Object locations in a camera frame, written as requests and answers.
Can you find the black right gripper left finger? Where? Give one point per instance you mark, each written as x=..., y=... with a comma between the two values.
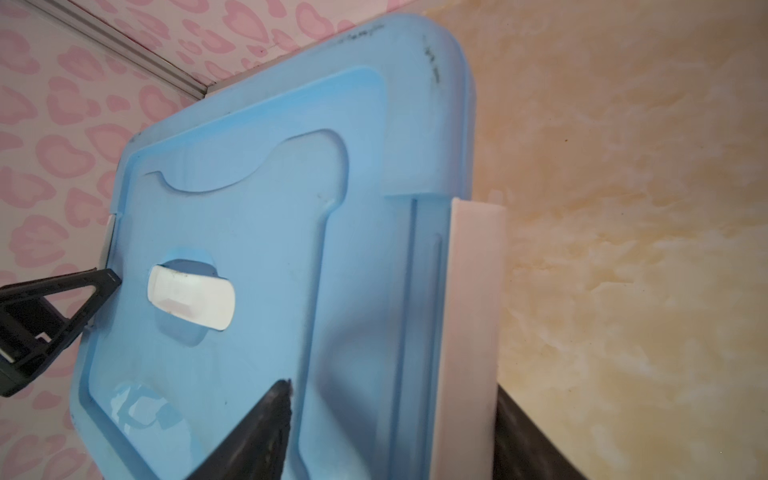
x=257, y=447

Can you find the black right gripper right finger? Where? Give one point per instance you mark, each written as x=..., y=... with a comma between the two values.
x=522, y=451

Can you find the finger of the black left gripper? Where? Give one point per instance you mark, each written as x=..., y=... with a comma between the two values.
x=34, y=333

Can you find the white plastic storage bin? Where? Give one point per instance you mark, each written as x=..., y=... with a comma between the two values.
x=466, y=401

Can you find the blue plastic bin lid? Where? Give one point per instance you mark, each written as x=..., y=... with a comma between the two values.
x=294, y=225

